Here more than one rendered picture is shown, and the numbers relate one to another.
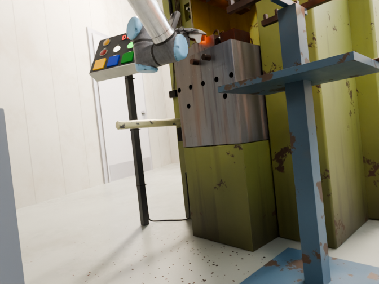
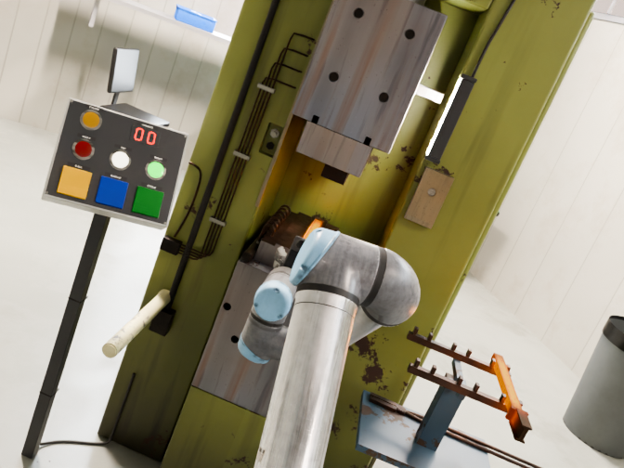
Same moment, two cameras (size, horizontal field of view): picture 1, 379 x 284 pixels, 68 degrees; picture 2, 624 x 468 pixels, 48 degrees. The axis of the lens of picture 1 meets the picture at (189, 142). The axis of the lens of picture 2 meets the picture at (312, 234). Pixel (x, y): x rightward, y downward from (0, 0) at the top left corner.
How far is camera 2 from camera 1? 1.71 m
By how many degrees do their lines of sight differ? 47
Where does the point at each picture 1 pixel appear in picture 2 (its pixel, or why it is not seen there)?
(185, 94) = (238, 320)
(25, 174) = not seen: outside the picture
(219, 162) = (253, 436)
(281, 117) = (344, 389)
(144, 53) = (273, 347)
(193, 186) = (185, 443)
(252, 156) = not seen: hidden behind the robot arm
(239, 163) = not seen: hidden behind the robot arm
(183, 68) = (252, 282)
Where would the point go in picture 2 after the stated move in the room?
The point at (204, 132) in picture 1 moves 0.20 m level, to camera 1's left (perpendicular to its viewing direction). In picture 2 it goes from (246, 389) to (191, 394)
